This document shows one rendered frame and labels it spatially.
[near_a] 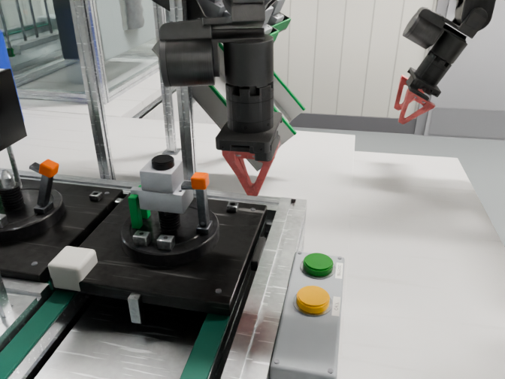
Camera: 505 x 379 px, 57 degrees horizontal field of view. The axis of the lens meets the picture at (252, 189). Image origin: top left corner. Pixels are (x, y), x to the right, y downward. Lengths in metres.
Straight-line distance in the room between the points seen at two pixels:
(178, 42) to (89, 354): 0.38
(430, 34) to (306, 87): 2.73
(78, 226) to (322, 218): 0.46
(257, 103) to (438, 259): 0.48
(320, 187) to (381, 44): 2.71
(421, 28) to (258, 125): 0.60
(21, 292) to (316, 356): 0.38
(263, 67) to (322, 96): 3.25
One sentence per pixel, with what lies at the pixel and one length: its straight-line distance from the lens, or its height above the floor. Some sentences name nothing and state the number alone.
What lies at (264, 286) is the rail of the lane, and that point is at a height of 0.96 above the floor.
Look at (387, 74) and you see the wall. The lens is 3.74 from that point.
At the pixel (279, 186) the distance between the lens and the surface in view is 1.04.
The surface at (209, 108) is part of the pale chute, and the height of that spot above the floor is 1.09.
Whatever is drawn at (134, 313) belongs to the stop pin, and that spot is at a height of 0.94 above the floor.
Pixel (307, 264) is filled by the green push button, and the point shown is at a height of 0.97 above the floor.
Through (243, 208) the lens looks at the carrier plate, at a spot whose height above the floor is 0.97.
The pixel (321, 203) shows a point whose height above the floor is 0.86.
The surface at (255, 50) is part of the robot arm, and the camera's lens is 0.52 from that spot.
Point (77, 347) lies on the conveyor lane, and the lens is 0.63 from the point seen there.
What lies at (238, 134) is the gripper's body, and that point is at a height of 1.15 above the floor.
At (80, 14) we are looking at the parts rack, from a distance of 0.84.
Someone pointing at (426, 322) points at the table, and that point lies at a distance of 0.75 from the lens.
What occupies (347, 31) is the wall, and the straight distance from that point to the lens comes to 3.66.
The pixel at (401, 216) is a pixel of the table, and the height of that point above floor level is 0.86.
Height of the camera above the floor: 1.35
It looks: 28 degrees down
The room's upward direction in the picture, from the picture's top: straight up
